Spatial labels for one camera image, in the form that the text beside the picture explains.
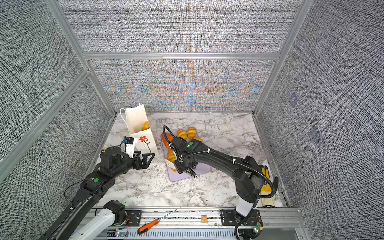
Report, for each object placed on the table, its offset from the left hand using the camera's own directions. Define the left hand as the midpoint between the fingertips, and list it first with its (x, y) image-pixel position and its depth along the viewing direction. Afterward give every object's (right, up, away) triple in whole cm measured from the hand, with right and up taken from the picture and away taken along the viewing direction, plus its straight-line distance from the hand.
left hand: (147, 153), depth 74 cm
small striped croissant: (-8, +14, +25) cm, 30 cm away
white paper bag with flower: (-13, +17, +21) cm, 30 cm away
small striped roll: (+15, +9, +28) cm, 33 cm away
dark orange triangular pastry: (+8, +6, +24) cm, 26 cm away
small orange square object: (+28, -32, -1) cm, 42 cm away
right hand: (+16, -9, +7) cm, 20 cm away
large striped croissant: (+10, -5, +16) cm, 19 cm away
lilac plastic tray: (+4, -1, +24) cm, 25 cm away
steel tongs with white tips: (+11, -7, +7) cm, 14 cm away
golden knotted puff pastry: (+26, +5, +27) cm, 38 cm away
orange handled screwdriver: (+1, -34, -2) cm, 34 cm away
